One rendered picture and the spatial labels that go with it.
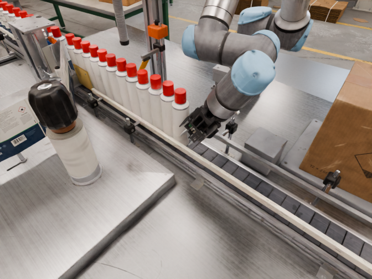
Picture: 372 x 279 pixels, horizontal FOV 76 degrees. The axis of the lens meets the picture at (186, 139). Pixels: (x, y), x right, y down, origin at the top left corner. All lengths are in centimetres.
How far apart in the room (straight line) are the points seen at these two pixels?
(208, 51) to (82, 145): 38
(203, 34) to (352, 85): 40
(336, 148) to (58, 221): 75
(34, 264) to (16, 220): 14
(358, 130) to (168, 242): 55
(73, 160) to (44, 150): 24
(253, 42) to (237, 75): 12
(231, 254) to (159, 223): 20
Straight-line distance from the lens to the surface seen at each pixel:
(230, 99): 50
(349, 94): 71
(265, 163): 67
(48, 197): 77
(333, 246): 66
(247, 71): 45
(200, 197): 73
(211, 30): 60
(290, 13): 94
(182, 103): 67
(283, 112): 107
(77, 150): 65
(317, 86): 132
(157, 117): 79
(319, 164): 81
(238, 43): 57
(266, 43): 57
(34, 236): 72
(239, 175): 73
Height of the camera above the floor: 145
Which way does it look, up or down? 45 degrees down
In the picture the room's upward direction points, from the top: straight up
